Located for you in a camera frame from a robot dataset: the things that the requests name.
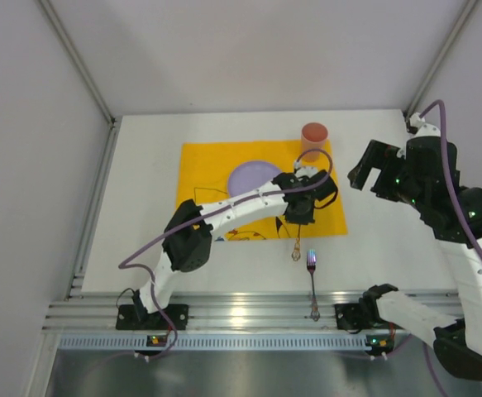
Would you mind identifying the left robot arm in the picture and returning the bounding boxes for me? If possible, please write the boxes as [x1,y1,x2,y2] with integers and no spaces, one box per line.
[132,167,338,322]

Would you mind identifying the aluminium corner post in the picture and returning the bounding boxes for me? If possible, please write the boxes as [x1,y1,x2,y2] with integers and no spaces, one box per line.
[37,0,117,125]
[403,0,482,120]

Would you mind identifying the iridescent purple metal fork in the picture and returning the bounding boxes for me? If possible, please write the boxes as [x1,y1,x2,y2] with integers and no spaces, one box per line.
[306,249,320,322]

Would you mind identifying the purple plastic plate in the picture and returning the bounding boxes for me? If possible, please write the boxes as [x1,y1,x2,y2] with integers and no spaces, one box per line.
[227,160,282,197]

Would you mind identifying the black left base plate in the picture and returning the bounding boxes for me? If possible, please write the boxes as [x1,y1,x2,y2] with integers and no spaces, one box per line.
[115,304,189,331]

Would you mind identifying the yellow cloth placemat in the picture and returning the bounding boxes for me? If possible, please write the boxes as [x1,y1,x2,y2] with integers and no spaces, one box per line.
[176,141,347,242]

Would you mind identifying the perforated grey cable duct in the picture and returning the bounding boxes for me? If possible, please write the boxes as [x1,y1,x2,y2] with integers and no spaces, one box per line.
[58,333,394,352]

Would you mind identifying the left aluminium corner post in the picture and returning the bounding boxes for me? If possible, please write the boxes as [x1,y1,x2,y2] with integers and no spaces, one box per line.
[37,0,117,125]

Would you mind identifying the aluminium frame rail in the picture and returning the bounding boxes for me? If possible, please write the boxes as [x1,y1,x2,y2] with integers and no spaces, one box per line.
[42,290,362,333]

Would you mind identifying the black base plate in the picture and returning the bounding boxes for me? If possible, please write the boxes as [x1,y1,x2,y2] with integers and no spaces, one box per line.
[334,303,372,334]
[115,304,189,331]

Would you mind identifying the pink plastic cup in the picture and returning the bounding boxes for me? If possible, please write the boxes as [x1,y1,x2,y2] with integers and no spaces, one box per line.
[301,122,328,162]

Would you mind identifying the right aluminium corner post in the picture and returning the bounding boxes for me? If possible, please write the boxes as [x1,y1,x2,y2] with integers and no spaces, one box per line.
[403,0,482,120]

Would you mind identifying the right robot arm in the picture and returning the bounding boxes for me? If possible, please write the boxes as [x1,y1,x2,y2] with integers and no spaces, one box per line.
[347,113,482,381]

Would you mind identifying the gold metal spoon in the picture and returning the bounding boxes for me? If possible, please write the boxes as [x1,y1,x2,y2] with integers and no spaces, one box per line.
[291,225,301,262]

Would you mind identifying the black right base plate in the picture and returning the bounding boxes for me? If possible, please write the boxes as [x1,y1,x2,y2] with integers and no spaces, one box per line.
[334,303,372,334]

